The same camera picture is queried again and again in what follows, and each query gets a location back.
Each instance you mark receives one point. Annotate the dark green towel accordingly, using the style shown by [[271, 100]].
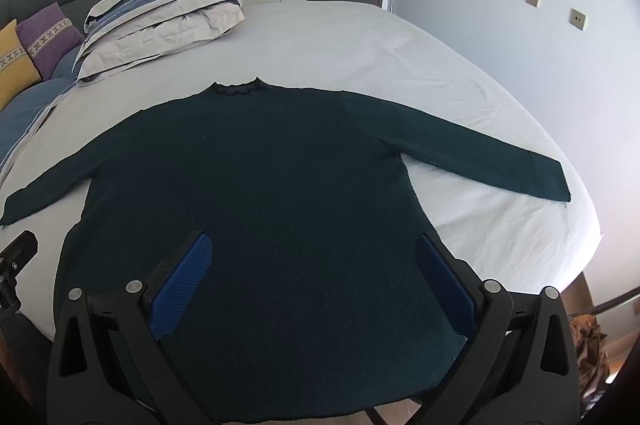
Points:
[[280, 185]]

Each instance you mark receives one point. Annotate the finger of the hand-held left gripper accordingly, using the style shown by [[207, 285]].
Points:
[[22, 250]]

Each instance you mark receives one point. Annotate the bed with white sheet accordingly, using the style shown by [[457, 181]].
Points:
[[350, 50]]

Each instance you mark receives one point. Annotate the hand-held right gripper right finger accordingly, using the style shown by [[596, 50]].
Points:
[[445, 280]]

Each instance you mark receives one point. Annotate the blue pillow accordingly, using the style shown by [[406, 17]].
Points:
[[25, 110]]

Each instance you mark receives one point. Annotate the folded beige and blue duvet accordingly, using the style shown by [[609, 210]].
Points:
[[165, 30]]

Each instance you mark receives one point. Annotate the yellow patterned pillow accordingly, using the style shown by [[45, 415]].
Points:
[[15, 70]]

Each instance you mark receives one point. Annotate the metal rail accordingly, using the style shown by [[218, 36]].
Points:
[[615, 299]]

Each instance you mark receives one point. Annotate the purple patterned pillow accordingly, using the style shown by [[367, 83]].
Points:
[[47, 35]]

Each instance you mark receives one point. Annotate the brown crumpled object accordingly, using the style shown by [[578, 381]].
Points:
[[592, 350]]

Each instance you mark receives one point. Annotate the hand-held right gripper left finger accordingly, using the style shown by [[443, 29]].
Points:
[[182, 285]]

